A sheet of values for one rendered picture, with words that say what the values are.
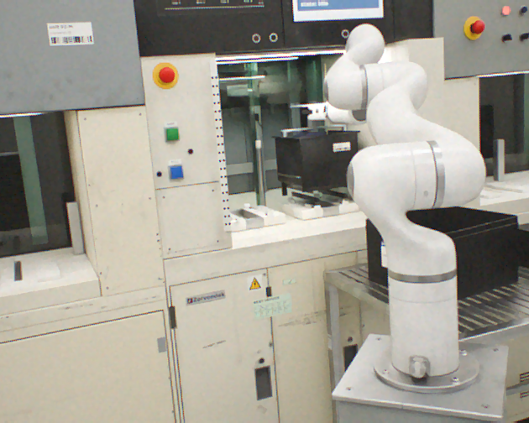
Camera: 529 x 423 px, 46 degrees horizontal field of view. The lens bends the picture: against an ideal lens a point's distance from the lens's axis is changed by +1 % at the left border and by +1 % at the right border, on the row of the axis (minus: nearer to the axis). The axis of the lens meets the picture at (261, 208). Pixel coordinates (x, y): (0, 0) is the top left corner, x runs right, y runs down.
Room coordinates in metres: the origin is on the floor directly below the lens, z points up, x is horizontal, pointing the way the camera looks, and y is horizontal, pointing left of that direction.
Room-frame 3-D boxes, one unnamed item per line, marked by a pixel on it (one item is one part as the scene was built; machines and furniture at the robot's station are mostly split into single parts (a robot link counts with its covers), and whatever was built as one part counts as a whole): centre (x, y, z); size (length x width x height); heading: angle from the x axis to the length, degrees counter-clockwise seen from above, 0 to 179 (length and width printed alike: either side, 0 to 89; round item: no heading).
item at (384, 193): (1.09, -0.25, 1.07); 0.19 x 0.12 x 0.24; 90
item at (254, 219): (2.02, 0.06, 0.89); 0.22 x 0.21 x 0.04; 21
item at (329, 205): (2.12, -0.19, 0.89); 0.22 x 0.21 x 0.04; 21
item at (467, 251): (1.59, -0.46, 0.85); 0.28 x 0.28 x 0.17; 29
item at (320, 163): (2.12, -0.20, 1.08); 0.24 x 0.20 x 0.32; 111
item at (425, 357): (1.09, -0.28, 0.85); 0.19 x 0.19 x 0.18
